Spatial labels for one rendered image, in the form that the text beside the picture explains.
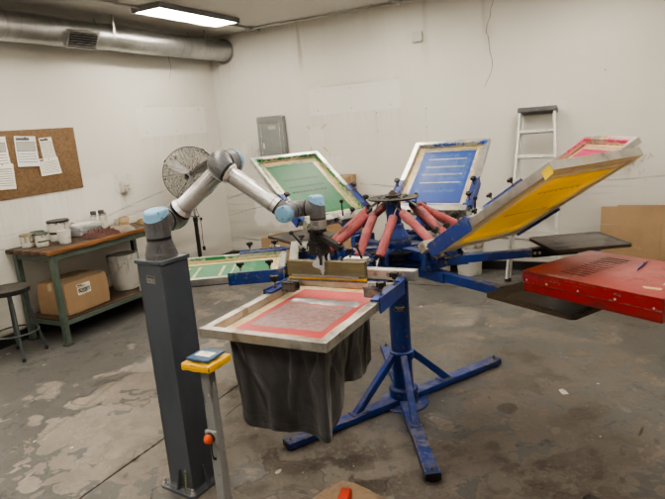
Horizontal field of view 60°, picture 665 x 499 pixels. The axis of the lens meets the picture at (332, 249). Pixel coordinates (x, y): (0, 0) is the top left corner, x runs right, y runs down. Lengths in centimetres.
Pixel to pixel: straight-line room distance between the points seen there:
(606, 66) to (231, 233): 508
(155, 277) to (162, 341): 32
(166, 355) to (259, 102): 528
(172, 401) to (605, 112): 496
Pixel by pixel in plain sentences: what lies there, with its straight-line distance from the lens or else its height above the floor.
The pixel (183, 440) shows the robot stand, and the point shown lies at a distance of 306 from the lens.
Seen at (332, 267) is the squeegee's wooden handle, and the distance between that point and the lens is 262.
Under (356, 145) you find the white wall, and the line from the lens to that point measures 707.
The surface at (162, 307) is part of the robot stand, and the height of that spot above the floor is 98.
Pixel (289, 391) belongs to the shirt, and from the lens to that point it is 238.
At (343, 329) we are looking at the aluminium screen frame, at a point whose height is 99.
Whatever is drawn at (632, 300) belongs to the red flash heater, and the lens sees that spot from 224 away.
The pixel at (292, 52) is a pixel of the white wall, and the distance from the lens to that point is 749.
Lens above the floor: 175
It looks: 12 degrees down
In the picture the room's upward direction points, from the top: 5 degrees counter-clockwise
